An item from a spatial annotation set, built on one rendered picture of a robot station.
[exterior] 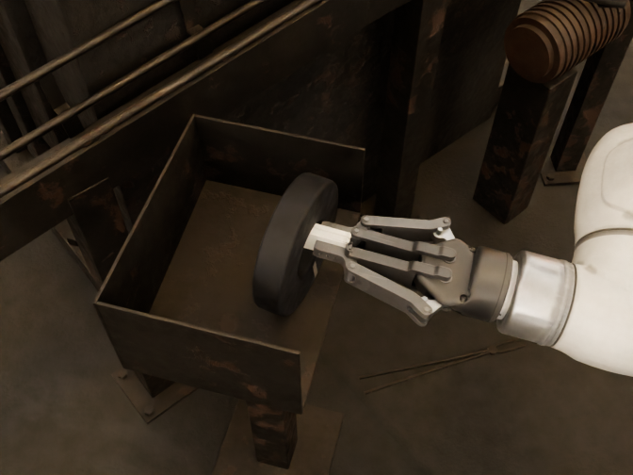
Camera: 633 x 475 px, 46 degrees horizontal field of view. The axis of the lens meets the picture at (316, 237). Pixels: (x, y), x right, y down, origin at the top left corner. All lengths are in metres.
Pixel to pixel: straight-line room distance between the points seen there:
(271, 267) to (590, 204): 0.35
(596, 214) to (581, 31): 0.60
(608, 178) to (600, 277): 0.12
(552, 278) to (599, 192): 0.13
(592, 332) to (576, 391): 0.77
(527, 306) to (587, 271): 0.07
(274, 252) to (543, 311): 0.27
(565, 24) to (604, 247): 0.63
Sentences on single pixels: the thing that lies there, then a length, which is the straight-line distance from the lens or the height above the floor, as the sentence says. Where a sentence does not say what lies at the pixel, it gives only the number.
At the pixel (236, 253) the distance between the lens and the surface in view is 0.88.
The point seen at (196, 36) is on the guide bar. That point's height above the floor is 0.68.
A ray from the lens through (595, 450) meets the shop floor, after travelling 1.50.
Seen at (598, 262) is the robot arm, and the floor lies 0.71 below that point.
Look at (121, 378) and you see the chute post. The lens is 1.50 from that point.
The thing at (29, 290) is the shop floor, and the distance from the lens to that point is 1.67.
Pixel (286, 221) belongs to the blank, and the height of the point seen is 0.75.
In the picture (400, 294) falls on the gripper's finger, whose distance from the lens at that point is 0.75.
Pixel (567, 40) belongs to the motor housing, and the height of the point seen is 0.51.
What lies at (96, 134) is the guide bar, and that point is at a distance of 0.94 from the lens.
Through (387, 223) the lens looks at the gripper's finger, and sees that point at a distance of 0.79.
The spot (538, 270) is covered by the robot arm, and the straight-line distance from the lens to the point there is 0.76.
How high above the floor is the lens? 1.32
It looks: 54 degrees down
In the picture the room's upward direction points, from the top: straight up
